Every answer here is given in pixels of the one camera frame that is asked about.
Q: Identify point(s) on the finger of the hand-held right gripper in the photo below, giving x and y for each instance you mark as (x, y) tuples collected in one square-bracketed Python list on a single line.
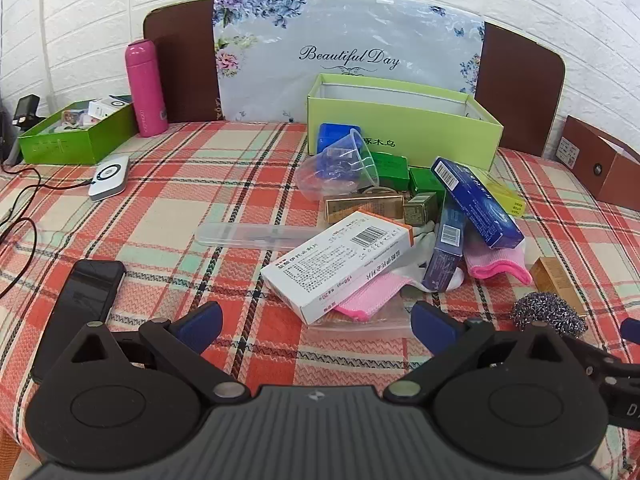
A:
[(612, 360)]

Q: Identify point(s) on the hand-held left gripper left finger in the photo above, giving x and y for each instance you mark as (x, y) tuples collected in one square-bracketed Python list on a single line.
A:
[(202, 322)]

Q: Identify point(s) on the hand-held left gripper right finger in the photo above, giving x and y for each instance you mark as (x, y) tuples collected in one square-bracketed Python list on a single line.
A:
[(432, 322)]

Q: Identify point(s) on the clear plastic zip bag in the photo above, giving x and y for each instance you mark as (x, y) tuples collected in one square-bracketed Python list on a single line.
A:
[(385, 317)]

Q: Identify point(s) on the dark blue narrow carton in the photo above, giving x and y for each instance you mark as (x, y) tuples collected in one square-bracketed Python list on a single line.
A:
[(442, 260)]

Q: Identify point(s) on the white glove pink cuff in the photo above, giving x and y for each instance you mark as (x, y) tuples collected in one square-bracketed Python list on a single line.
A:
[(500, 265), (367, 300)]

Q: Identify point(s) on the steel wool scrubber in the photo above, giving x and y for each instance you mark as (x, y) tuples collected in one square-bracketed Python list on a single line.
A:
[(547, 312)]

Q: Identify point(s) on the clear plastic long case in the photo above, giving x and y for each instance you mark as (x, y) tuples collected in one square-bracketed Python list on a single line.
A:
[(240, 235)]

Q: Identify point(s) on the tan gold box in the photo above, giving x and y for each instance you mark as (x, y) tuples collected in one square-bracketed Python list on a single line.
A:
[(555, 280)]

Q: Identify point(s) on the white medicine box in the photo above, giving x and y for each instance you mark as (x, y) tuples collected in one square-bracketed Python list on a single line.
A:
[(340, 260)]

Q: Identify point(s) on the small gold box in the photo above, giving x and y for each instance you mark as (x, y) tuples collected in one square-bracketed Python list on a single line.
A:
[(419, 209)]

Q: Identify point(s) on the long gold box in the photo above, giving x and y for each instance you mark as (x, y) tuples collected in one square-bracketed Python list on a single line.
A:
[(362, 207)]

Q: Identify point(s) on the green small box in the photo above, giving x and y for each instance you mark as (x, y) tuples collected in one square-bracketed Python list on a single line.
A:
[(391, 170), (425, 181)]

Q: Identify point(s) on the yellow carton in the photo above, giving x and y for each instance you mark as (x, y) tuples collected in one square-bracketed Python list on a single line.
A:
[(507, 197)]

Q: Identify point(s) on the clear plastic cup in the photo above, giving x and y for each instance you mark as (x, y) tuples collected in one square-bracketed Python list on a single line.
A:
[(330, 167)]

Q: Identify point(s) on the light green cardboard box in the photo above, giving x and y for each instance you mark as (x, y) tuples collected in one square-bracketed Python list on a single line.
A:
[(440, 135)]

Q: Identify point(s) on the red plaid cloth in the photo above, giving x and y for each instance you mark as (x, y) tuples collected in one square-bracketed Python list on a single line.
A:
[(165, 210)]

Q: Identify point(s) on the black smartphone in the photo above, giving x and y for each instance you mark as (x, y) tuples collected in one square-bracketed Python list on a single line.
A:
[(80, 305)]

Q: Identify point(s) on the white round-button device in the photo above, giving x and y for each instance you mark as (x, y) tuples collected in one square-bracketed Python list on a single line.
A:
[(110, 177)]

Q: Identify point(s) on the brown cardboard box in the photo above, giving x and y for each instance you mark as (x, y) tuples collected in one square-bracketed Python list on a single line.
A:
[(615, 175)]

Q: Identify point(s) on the blue plastic box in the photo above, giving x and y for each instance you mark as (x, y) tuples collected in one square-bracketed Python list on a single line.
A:
[(336, 135)]

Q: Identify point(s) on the dark green cardboard box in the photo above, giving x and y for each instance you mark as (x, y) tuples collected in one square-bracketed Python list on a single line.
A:
[(75, 145)]

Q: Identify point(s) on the white small box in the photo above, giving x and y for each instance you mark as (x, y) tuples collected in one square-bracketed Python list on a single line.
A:
[(112, 107)]

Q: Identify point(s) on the pink thermos bottle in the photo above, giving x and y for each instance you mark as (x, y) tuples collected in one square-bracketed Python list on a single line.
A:
[(146, 90)]

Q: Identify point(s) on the black small device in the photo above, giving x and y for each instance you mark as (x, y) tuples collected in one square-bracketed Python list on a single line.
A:
[(27, 110)]

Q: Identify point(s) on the floral Beautiful Day board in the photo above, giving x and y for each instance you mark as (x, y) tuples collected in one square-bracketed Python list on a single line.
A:
[(350, 25)]

